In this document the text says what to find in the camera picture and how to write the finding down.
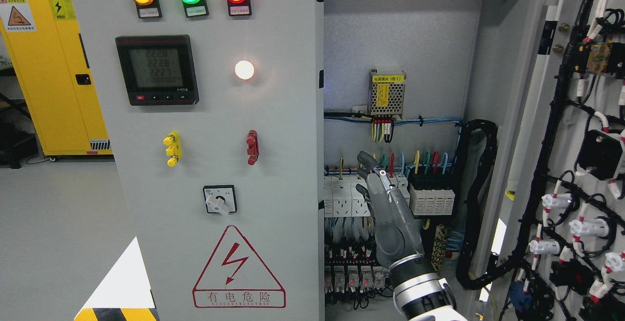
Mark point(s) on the white indicator lamp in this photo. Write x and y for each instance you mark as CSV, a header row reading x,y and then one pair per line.
x,y
244,69

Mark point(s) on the red electric danger sticker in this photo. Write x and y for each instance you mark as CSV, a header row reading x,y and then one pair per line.
x,y
235,276

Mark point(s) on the black digital power meter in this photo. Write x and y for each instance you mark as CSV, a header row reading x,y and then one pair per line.
x,y
158,70

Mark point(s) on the yellow terminal posts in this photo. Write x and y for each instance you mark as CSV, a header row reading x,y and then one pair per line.
x,y
172,143

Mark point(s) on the yellow safety cabinet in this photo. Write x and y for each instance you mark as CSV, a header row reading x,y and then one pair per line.
x,y
43,38

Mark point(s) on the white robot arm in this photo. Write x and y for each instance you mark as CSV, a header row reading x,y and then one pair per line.
x,y
419,294

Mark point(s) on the grey robot hand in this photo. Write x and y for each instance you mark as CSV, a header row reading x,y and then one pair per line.
x,y
397,232

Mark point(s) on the black surge protector block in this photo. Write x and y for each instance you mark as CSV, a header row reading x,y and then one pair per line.
x,y
432,194

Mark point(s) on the metal mesh power supply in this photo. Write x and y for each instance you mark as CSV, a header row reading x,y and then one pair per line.
x,y
386,93

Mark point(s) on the lower relay row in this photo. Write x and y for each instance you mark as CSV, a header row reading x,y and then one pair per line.
x,y
352,266

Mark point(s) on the white sockets and breakers row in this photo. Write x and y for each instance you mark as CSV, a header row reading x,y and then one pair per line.
x,y
341,199

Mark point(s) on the rotary selector switch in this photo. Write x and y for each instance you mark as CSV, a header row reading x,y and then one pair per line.
x,y
220,199

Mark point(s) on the grey cabinet door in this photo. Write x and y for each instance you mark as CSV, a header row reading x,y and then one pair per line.
x,y
549,237
277,198

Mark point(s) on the red terminal posts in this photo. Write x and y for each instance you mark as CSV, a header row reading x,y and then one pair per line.
x,y
253,147

